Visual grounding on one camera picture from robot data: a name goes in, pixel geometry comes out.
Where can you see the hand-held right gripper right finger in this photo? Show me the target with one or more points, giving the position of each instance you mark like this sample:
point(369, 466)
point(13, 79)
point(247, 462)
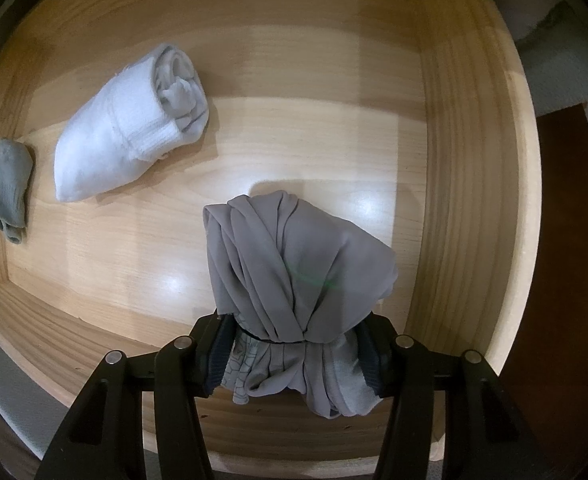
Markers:
point(372, 366)

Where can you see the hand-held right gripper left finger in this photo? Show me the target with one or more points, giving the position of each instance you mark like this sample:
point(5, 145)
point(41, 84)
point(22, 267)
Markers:
point(219, 362)

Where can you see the plain grey underwear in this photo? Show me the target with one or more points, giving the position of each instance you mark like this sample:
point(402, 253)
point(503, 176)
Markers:
point(299, 270)

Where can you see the white sock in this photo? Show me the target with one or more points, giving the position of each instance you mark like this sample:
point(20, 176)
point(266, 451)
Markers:
point(114, 130)

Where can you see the grey-green sock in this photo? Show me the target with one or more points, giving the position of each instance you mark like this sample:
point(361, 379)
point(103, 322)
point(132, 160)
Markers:
point(6, 185)

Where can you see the white patterned cover cloth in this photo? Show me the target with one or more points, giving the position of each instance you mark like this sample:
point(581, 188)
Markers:
point(563, 75)

